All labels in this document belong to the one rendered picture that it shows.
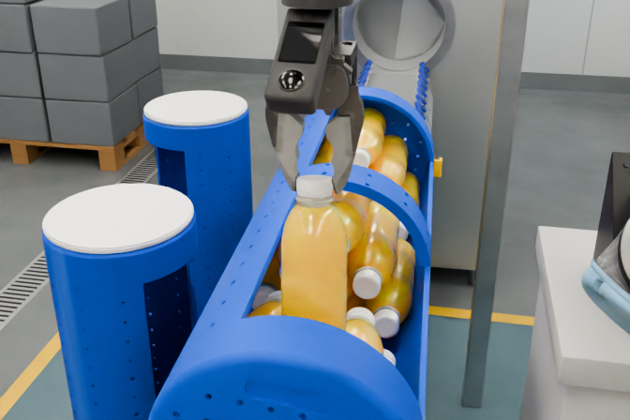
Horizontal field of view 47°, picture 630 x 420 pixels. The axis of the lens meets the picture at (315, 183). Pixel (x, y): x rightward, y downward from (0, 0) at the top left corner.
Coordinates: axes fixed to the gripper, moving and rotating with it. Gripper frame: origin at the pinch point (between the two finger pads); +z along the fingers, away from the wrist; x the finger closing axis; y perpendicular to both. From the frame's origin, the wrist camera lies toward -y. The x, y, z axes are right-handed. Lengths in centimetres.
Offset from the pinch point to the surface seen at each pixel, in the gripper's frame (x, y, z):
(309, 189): 0.2, -2.1, -0.2
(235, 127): 39, 104, 33
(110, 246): 42, 33, 30
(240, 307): 6.7, -7.9, 11.2
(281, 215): 6.9, 14.1, 11.4
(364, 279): -4.0, 16.7, 21.9
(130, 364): 40, 33, 54
